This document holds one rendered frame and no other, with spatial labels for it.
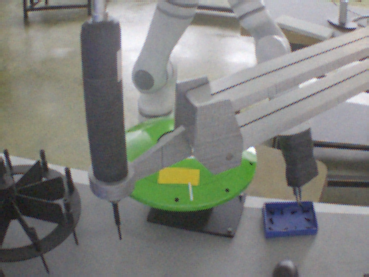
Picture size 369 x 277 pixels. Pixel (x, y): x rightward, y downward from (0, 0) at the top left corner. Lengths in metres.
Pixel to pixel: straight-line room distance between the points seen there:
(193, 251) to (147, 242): 0.10
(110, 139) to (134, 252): 0.56
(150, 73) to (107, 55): 0.70
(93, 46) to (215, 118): 0.15
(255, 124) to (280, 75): 0.07
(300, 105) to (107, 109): 0.23
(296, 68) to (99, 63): 0.22
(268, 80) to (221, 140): 0.08
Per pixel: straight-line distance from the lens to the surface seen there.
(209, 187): 0.87
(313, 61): 0.51
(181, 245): 0.97
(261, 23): 0.89
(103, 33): 0.38
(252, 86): 0.47
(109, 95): 0.40
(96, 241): 0.99
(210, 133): 0.45
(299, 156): 0.92
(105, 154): 0.44
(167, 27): 1.02
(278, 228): 1.02
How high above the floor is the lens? 1.64
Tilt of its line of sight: 35 degrees down
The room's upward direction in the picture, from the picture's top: 1 degrees clockwise
